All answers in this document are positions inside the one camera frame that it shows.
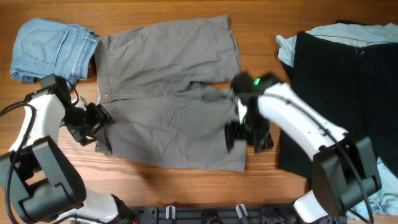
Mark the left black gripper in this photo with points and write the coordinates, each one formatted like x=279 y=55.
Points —
x=99 y=112

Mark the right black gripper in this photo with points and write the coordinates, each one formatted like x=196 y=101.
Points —
x=233 y=129

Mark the grey cotton shorts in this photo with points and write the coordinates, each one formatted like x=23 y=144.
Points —
x=157 y=84

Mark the blue denim jeans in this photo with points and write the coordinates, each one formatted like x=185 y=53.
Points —
x=44 y=48

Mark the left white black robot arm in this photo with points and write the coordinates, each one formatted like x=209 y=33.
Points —
x=39 y=182

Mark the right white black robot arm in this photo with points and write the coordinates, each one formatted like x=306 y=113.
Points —
x=344 y=170

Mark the black shorts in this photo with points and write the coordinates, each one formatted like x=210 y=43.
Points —
x=342 y=102

